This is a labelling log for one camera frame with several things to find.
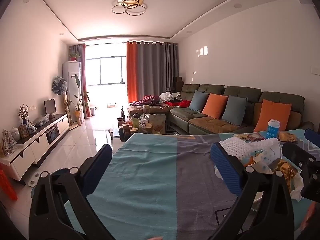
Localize white foam fruit net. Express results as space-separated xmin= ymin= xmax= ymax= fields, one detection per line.
xmin=219 ymin=133 xmax=280 ymax=160

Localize red and grey curtain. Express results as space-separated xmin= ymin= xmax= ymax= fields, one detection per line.
xmin=69 ymin=44 xmax=92 ymax=118

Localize white standing air conditioner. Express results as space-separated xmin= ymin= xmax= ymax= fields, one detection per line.
xmin=62 ymin=61 xmax=82 ymax=124

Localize red cloth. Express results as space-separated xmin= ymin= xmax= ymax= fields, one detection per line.
xmin=166 ymin=99 xmax=192 ymax=108

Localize small orange cushion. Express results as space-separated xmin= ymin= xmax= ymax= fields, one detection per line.
xmin=201 ymin=93 xmax=229 ymax=120

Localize red plastic object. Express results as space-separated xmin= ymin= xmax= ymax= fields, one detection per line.
xmin=0 ymin=162 xmax=18 ymax=202

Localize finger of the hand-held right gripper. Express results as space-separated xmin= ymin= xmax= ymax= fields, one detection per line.
xmin=304 ymin=128 xmax=320 ymax=145
xmin=282 ymin=142 xmax=317 ymax=172

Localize covered standing fan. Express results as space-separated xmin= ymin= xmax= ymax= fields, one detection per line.
xmin=51 ymin=76 xmax=72 ymax=130

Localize plant in blue vase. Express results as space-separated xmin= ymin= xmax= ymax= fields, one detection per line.
xmin=18 ymin=104 xmax=29 ymax=126

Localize large blue cushion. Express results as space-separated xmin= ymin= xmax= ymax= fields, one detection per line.
xmin=221 ymin=95 xmax=248 ymax=127

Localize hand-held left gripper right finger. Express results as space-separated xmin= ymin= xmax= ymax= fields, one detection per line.
xmin=211 ymin=142 xmax=295 ymax=240

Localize tall leafy potted plant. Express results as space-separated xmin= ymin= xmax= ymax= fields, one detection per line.
xmin=66 ymin=74 xmax=90 ymax=127

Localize black monitor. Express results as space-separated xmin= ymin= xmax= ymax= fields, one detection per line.
xmin=44 ymin=98 xmax=57 ymax=119

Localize snack packets near sofa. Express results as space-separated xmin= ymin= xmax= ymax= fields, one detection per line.
xmin=246 ymin=132 xmax=267 ymax=142

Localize large orange cushion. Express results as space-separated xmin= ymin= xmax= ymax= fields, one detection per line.
xmin=253 ymin=99 xmax=292 ymax=133

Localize white tv cabinet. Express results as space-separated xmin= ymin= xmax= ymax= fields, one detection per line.
xmin=0 ymin=113 xmax=70 ymax=182

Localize small brown wrapper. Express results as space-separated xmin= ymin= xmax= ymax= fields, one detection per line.
xmin=278 ymin=131 xmax=299 ymax=143

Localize orange and grey curtain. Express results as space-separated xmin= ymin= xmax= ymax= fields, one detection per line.
xmin=126 ymin=41 xmax=180 ymax=103

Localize plastic bag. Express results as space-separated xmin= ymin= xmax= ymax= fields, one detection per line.
xmin=35 ymin=114 xmax=50 ymax=127

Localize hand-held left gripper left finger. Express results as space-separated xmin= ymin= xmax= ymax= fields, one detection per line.
xmin=29 ymin=144 xmax=115 ymax=240

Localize blue cup with white lid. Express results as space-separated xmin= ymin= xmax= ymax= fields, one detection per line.
xmin=265 ymin=119 xmax=281 ymax=140

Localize white clothes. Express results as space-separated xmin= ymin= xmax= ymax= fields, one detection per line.
xmin=159 ymin=92 xmax=180 ymax=103

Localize small blue cushion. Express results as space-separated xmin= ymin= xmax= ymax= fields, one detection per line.
xmin=188 ymin=90 xmax=209 ymax=113

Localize dark coffee table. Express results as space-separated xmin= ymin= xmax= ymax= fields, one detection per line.
xmin=108 ymin=105 xmax=180 ymax=143

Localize white blue-dotted paper cup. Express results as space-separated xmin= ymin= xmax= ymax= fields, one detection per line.
xmin=246 ymin=144 xmax=282 ymax=175

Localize maroon clothes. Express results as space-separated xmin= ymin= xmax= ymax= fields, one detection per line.
xmin=130 ymin=95 xmax=160 ymax=107

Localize beige cracker bag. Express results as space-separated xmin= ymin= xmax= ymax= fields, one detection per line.
xmin=147 ymin=114 xmax=167 ymax=135

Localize gold foil wrapper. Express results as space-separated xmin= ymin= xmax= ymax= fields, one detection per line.
xmin=271 ymin=159 xmax=304 ymax=200

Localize white porcelain jar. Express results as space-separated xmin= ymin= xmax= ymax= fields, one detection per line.
xmin=9 ymin=127 xmax=20 ymax=142

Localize glass ship ornament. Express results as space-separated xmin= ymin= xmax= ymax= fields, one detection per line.
xmin=2 ymin=129 xmax=18 ymax=157

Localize brown cardboard boxes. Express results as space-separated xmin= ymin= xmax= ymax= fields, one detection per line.
xmin=173 ymin=76 xmax=185 ymax=93

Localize window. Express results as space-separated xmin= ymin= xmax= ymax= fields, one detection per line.
xmin=85 ymin=56 xmax=127 ymax=85

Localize green and brown sofa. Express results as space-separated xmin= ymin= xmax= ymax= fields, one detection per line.
xmin=127 ymin=84 xmax=314 ymax=136

